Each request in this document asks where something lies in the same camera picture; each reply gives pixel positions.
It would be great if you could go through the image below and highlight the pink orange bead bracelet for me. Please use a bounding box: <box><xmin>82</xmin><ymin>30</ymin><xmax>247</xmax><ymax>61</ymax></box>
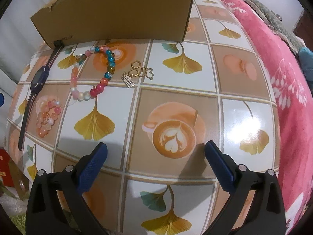
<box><xmin>35</xmin><ymin>99</ymin><xmax>62</xmax><ymax>139</ymax></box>

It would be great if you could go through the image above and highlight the multicolour bead bracelet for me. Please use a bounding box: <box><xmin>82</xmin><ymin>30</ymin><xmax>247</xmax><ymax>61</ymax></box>
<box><xmin>69</xmin><ymin>45</ymin><xmax>117</xmax><ymax>101</ymax></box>

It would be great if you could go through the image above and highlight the green shaggy rug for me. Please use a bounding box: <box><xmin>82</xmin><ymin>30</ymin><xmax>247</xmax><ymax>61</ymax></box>
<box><xmin>1</xmin><ymin>186</ymin><xmax>27</xmax><ymax>234</ymax></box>

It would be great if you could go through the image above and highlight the pink floral blanket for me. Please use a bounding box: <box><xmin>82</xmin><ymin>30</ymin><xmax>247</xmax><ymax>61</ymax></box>
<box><xmin>221</xmin><ymin>0</ymin><xmax>312</xmax><ymax>234</ymax></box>

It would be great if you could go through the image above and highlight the dark blue smartwatch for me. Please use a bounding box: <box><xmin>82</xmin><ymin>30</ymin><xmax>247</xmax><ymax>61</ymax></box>
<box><xmin>17</xmin><ymin>40</ymin><xmax>64</xmax><ymax>151</ymax></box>

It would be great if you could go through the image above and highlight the grey green patterned blanket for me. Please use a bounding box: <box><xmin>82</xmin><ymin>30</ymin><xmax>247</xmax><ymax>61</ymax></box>
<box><xmin>244</xmin><ymin>0</ymin><xmax>305</xmax><ymax>56</ymax></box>

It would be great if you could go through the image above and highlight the brown cardboard box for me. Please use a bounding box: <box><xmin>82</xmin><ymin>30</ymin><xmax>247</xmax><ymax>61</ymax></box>
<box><xmin>30</xmin><ymin>0</ymin><xmax>193</xmax><ymax>48</ymax></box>

